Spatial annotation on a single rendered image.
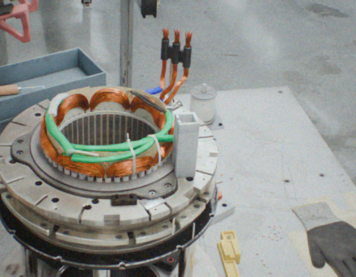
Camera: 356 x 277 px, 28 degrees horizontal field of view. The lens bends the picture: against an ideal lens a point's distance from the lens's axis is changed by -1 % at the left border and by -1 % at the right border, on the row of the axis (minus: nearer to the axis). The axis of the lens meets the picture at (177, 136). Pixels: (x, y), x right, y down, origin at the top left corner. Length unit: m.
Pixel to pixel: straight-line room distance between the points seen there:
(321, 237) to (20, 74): 0.63
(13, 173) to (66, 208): 0.11
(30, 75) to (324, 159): 0.67
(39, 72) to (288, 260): 0.57
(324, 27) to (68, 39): 1.37
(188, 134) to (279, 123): 0.77
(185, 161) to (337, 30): 3.09
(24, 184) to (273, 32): 3.01
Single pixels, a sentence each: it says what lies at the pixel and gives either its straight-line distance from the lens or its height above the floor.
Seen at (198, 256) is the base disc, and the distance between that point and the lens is 1.32.
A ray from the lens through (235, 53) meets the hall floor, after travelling 3.66.
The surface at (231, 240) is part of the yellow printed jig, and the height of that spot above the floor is 0.81.
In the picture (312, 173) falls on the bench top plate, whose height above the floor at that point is 0.78.
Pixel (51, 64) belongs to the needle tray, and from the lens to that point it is 1.37.
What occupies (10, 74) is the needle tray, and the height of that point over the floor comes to 1.04.
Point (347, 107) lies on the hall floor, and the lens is 3.35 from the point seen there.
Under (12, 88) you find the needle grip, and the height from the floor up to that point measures 1.04.
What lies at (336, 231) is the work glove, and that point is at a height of 0.80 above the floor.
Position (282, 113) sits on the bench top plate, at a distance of 1.76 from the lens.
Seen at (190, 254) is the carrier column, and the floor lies 0.90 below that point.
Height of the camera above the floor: 1.72
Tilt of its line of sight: 35 degrees down
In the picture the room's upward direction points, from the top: 4 degrees clockwise
